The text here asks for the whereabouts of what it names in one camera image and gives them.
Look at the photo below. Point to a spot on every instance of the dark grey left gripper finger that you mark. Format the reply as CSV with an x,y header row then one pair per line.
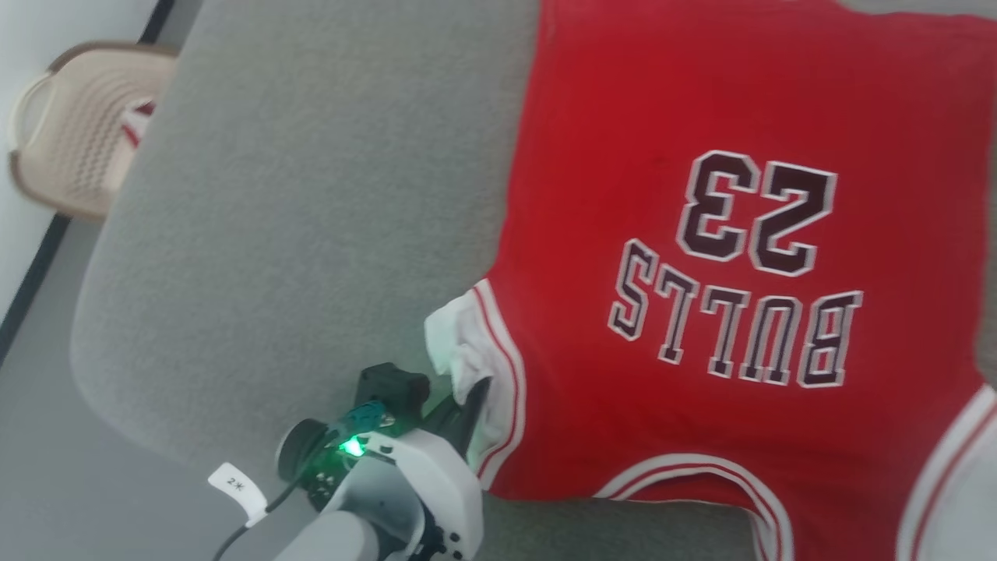
x,y
459,425

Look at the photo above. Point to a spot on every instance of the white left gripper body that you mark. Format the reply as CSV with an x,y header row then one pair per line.
x,y
424,487

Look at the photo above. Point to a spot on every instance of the red Bulls basketball jersey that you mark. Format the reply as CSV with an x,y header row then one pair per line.
x,y
662,374

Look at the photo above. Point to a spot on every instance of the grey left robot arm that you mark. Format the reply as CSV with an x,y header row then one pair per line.
x,y
327,541

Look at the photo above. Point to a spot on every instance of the white cloth with red stripes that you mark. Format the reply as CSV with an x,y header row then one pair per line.
x,y
136,125

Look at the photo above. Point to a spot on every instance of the grey fabric sofa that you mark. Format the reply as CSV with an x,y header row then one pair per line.
x,y
311,195

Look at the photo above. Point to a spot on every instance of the beige plastic laundry basket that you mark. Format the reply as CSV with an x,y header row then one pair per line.
x,y
74,132

